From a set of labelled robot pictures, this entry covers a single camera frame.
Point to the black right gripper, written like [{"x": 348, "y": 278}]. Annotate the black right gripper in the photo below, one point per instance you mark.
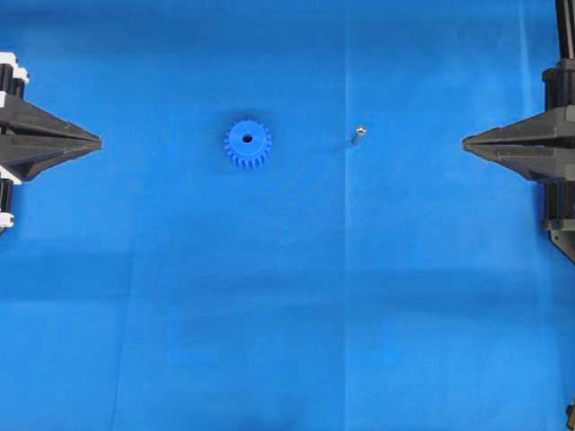
[{"x": 541, "y": 163}]

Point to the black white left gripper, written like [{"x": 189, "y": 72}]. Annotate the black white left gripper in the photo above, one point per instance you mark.
[{"x": 25, "y": 157}]

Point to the small metal shaft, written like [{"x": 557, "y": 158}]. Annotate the small metal shaft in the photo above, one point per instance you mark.
[{"x": 358, "y": 135}]

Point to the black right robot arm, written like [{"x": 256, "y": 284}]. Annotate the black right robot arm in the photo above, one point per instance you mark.
[{"x": 565, "y": 21}]

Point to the small blue plastic gear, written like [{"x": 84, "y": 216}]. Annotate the small blue plastic gear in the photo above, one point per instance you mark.
[{"x": 248, "y": 144}]

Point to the blue table mat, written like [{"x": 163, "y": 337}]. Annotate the blue table mat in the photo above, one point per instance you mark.
[{"x": 401, "y": 284}]

